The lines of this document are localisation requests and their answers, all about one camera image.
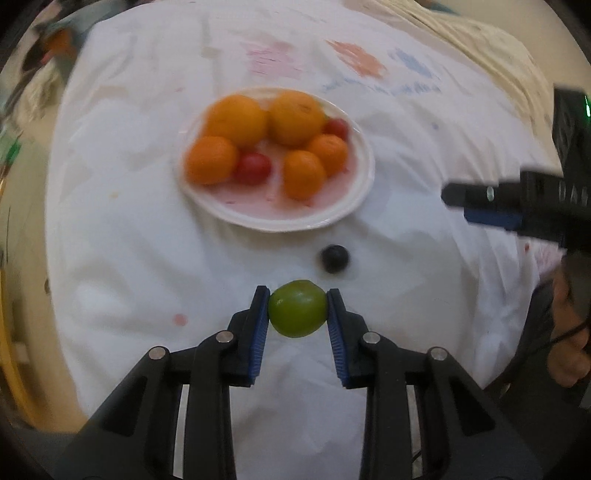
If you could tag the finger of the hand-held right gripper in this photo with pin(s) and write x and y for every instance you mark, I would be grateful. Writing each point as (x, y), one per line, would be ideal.
(480, 196)
(494, 220)

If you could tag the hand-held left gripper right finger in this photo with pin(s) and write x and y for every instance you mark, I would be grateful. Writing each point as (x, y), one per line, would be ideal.
(337, 337)

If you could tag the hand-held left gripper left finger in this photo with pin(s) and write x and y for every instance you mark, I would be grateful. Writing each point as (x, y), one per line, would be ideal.
(259, 332)

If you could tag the green plum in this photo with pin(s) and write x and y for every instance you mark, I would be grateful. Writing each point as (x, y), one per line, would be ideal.
(298, 308)

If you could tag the dark grape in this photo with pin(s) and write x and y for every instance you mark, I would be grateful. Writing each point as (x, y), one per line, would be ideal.
(334, 258)

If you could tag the white round plate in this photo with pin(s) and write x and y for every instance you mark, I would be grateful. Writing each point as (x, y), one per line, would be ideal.
(277, 207)

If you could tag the red cherry tomato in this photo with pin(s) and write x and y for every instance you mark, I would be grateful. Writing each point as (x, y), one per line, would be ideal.
(253, 168)
(338, 129)

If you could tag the small mandarin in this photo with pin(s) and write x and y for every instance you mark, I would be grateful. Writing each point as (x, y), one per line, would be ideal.
(304, 174)
(210, 159)
(328, 152)

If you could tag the large orange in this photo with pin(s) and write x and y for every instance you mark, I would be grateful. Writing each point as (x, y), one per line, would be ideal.
(235, 120)
(298, 117)

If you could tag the person's right hand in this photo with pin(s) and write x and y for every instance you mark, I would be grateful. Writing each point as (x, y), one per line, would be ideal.
(570, 355)

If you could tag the person's dark clothing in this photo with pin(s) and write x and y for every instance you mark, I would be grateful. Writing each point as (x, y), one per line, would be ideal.
(528, 346)

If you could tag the pale yellow quilt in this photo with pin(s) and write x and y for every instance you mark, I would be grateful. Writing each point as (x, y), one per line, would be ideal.
(485, 60)

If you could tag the white printed bed sheet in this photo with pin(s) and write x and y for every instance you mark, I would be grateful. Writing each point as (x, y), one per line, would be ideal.
(138, 230)

